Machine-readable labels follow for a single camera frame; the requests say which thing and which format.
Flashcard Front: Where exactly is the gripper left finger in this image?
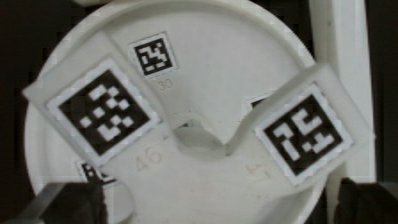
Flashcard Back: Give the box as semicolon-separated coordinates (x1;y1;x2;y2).
7;181;108;224

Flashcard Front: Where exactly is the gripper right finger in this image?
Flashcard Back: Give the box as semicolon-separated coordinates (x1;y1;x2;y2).
334;178;398;224

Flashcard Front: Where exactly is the white round table top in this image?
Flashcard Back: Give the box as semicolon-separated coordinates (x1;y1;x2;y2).
25;0;325;224

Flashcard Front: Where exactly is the white cross-shaped table base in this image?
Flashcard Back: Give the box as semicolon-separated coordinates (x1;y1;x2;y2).
25;33;368;224

